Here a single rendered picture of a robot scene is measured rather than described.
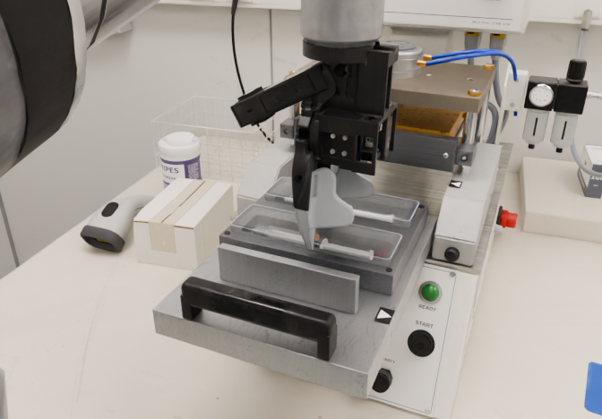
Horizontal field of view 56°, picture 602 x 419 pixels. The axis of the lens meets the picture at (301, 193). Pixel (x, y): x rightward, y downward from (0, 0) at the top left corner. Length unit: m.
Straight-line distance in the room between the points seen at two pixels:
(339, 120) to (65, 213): 1.68
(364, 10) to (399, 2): 0.47
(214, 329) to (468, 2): 0.64
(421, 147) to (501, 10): 0.28
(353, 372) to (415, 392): 0.27
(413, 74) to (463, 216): 0.22
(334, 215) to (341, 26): 0.18
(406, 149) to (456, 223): 0.13
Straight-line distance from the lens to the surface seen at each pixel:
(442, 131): 0.77
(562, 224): 1.20
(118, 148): 1.86
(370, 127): 0.51
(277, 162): 0.80
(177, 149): 1.18
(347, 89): 0.53
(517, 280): 1.05
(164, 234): 1.01
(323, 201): 0.56
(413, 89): 0.76
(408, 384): 0.76
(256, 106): 0.57
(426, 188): 0.91
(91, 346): 0.91
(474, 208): 0.72
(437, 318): 0.73
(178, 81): 1.66
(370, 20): 0.51
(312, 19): 0.51
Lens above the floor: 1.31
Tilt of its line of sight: 26 degrees down
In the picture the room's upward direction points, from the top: straight up
